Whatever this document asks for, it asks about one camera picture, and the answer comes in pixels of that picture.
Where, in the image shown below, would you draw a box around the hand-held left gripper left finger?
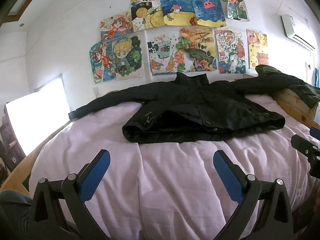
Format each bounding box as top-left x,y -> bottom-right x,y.
29,149 -> 111,240

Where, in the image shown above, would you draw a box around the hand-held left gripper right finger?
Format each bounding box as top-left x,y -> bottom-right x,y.
213,150 -> 294,240

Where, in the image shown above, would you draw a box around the wooden bed frame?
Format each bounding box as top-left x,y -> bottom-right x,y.
0,73 -> 320,196

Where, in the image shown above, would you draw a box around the brown framed panel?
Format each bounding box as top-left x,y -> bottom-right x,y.
4,0 -> 51,23

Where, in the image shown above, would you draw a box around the landscape drawing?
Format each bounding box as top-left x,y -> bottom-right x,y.
180,27 -> 218,73

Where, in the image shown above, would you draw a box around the black jacket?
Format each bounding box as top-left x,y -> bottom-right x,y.
68,64 -> 313,145

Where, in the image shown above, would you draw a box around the white wall conduit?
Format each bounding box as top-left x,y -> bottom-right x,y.
135,0 -> 153,83

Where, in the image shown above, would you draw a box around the fish on sand drawing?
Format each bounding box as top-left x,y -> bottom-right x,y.
159,0 -> 197,27

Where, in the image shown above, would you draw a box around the blond character drawing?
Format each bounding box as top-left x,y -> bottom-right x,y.
111,36 -> 146,81

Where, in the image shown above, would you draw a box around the red-haired character drawing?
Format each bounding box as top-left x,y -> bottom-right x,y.
216,0 -> 251,22

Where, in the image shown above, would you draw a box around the pink blanket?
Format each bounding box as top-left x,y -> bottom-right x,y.
29,94 -> 320,240

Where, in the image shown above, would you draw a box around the pig and chick drawing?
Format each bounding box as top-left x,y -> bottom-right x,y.
246,29 -> 269,70

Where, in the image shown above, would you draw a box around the orange-haired girl drawing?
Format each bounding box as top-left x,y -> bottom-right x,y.
100,12 -> 134,42

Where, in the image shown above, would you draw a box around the fruit drink drawing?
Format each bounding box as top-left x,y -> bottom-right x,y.
147,31 -> 186,76

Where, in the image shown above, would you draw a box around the pink jellyfish drawing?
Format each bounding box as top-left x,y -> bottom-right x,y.
190,0 -> 227,28

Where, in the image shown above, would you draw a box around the dark storage boxes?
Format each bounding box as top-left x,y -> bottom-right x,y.
0,121 -> 26,173

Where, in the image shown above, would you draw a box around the pineapple drawing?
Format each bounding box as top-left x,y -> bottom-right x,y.
130,0 -> 166,32

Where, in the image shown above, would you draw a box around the person's leg in jeans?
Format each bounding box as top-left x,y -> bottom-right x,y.
0,189 -> 34,240

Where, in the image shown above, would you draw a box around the bright window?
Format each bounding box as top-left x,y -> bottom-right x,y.
4,76 -> 72,157

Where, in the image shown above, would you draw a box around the white air conditioner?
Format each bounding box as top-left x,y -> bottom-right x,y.
281,14 -> 317,51

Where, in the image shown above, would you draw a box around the busy collage drawing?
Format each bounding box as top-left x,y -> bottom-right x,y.
214,28 -> 247,75

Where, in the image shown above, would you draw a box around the swimming girl drawing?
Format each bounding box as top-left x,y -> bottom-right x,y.
89,41 -> 117,85

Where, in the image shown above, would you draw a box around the dark green cloth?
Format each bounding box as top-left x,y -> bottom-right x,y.
287,82 -> 320,110

